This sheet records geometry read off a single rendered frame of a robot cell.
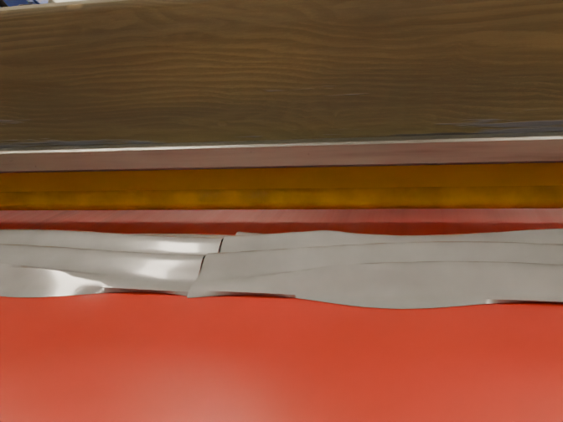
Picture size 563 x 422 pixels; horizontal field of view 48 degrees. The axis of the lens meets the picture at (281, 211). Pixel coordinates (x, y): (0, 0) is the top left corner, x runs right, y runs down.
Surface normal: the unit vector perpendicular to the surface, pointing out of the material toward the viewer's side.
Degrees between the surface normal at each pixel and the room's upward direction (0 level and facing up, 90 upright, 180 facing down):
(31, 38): 90
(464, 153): 90
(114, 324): 0
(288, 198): 90
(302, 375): 0
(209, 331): 0
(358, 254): 30
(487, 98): 90
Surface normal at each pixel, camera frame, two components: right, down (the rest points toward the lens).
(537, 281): -0.19, -0.52
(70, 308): -0.06, -0.97
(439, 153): -0.22, 0.25
